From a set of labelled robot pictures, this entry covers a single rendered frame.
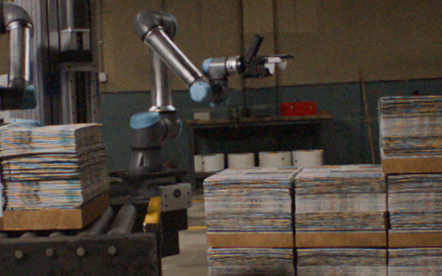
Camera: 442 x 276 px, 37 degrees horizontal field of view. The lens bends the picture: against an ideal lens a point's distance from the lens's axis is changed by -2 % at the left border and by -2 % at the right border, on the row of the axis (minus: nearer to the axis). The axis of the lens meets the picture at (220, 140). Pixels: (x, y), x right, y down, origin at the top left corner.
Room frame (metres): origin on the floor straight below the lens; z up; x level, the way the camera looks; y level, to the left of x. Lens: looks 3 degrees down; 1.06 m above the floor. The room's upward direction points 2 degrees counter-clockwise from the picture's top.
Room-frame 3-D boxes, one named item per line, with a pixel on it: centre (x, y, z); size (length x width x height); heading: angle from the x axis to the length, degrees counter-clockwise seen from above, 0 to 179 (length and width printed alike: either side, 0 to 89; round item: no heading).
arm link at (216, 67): (2.64, 0.00, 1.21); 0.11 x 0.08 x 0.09; 65
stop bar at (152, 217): (1.63, 0.17, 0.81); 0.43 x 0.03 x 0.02; 4
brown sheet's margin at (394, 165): (2.17, -0.67, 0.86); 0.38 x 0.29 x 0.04; 167
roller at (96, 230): (1.63, 0.32, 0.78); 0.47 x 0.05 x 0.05; 4
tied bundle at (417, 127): (2.18, -0.67, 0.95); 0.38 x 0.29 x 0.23; 167
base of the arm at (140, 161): (2.63, 0.29, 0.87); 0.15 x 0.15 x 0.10
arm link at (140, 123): (2.64, 0.29, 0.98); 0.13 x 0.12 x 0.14; 155
